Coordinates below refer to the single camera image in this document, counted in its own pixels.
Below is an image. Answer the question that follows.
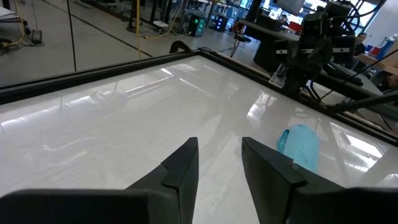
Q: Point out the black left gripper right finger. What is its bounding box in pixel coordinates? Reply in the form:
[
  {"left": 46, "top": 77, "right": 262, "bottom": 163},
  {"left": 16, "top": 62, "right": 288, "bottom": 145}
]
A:
[{"left": 241, "top": 137, "right": 398, "bottom": 224}]

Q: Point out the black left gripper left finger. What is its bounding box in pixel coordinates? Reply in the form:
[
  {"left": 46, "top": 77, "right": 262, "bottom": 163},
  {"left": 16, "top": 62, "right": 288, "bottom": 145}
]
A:
[{"left": 0, "top": 136, "right": 200, "bottom": 224}]

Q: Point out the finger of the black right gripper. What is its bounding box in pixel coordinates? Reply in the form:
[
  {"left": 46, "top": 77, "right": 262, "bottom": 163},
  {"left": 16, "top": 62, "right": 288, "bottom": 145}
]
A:
[
  {"left": 307, "top": 38, "right": 322, "bottom": 67},
  {"left": 320, "top": 37, "right": 334, "bottom": 67}
]

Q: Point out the light blue microfibre towel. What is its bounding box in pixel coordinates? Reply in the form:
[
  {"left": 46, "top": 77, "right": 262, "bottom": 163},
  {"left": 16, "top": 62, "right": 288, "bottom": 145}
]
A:
[{"left": 276, "top": 124, "right": 321, "bottom": 174}]

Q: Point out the red chair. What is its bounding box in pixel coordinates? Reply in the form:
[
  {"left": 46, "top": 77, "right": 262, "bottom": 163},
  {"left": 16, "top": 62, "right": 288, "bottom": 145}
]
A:
[{"left": 288, "top": 21, "right": 303, "bottom": 34}]

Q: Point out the wooden desk top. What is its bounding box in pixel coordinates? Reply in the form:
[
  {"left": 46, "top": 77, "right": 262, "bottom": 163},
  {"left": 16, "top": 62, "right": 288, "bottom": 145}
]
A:
[{"left": 354, "top": 53, "right": 398, "bottom": 76}]

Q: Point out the blue container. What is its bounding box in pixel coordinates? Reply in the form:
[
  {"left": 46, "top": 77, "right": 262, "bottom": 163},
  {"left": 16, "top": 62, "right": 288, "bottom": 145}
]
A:
[{"left": 375, "top": 34, "right": 398, "bottom": 60}]

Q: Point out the grey monitor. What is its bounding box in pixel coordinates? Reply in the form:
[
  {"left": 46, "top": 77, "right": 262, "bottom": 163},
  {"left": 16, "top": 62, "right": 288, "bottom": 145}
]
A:
[{"left": 275, "top": 0, "right": 306, "bottom": 16}]

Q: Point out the black box with blue lights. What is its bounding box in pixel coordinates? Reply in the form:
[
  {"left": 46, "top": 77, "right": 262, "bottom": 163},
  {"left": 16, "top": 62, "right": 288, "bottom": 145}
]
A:
[{"left": 211, "top": 14, "right": 229, "bottom": 32}]

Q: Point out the computer with green light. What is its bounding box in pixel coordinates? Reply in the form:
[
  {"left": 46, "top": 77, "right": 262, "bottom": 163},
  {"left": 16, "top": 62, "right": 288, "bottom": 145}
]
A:
[{"left": 187, "top": 14, "right": 208, "bottom": 38}]

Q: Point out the black arched loop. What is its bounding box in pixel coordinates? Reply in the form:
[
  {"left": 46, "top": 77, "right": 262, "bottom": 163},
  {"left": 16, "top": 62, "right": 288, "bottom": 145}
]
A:
[{"left": 169, "top": 40, "right": 194, "bottom": 54}]

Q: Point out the black power adapter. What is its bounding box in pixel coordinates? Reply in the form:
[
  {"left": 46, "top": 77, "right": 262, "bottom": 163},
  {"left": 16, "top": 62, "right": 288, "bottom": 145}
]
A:
[{"left": 30, "top": 29, "right": 44, "bottom": 45}]

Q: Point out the dark desk leg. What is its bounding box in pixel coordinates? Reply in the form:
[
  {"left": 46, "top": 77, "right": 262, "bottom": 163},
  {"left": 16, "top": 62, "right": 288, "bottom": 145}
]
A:
[{"left": 126, "top": 0, "right": 147, "bottom": 32}]

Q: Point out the white rolling desk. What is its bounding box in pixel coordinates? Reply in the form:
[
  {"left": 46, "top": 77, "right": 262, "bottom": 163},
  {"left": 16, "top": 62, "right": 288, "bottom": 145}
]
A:
[{"left": 0, "top": 5, "right": 32, "bottom": 35}]

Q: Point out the silver mounting bracket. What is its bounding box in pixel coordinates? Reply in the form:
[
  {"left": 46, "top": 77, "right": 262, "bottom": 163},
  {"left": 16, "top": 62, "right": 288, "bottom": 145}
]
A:
[{"left": 269, "top": 63, "right": 289, "bottom": 88}]

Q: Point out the black aluminium table frame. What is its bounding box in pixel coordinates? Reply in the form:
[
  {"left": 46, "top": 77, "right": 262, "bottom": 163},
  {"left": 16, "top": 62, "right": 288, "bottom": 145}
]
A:
[{"left": 0, "top": 46, "right": 398, "bottom": 147}]

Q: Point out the yellow floor cable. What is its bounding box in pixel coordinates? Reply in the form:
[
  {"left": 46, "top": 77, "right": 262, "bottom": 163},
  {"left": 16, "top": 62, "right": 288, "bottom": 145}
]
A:
[{"left": 134, "top": 0, "right": 185, "bottom": 60}]

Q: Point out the yellow cable bundle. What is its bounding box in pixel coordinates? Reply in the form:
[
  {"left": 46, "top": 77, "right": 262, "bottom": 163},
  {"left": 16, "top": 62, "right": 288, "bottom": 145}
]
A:
[{"left": 0, "top": 0, "right": 32, "bottom": 50}]

